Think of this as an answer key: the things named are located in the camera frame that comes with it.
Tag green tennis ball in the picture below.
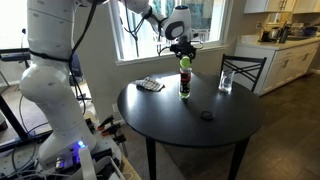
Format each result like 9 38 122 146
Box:
179 55 192 69

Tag black clamp with silver tip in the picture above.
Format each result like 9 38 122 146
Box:
113 133 130 158

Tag clear glass cup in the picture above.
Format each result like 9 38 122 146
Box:
218 69 235 93

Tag white framed window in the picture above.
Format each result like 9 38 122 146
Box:
108 0 234 66

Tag white kitchen counter cabinet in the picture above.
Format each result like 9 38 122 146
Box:
234 34 320 96

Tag round black table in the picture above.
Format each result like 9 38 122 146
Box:
117 70 266 180

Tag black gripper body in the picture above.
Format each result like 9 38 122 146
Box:
169 42 198 60

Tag wooden robot stand top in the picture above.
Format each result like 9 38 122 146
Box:
119 155 143 180

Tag silver kettle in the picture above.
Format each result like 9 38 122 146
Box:
268 27 281 42

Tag checkered dish cloth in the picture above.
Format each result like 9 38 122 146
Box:
134 76 166 93

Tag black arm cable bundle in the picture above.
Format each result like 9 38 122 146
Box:
68 0 174 116

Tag black floor cables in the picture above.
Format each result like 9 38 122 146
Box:
11 94 51 176

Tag blue office chair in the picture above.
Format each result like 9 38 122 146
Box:
69 52 93 103

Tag black round lid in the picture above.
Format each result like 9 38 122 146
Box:
200 110 215 121

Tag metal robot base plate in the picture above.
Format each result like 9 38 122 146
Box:
0 133 126 180

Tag orange handled black clamp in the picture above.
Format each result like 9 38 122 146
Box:
101 123 122 137
97 114 116 131

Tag black coffee maker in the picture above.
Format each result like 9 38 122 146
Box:
279 22 292 44

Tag black desk frame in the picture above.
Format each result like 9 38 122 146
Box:
0 48 54 153

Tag white wall cabinets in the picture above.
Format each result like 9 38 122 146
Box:
243 0 320 15

